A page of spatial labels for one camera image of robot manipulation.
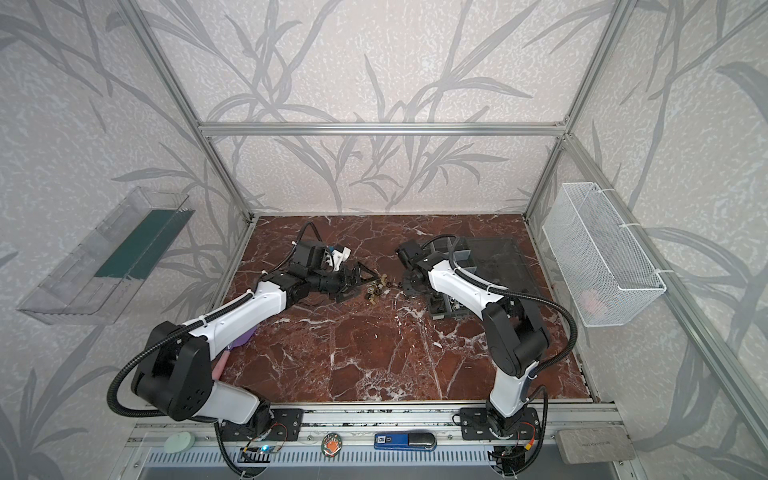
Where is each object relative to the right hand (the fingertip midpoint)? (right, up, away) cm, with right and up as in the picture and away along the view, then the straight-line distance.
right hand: (414, 285), depth 92 cm
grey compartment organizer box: (+8, -7, +2) cm, 11 cm away
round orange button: (-21, -35, -22) cm, 46 cm away
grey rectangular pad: (+40, -33, -24) cm, 57 cm away
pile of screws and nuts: (-10, -1, +6) cm, 12 cm away
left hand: (-13, +2, -12) cm, 18 cm away
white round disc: (-56, -34, -23) cm, 70 cm away
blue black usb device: (-3, -32, -24) cm, 41 cm away
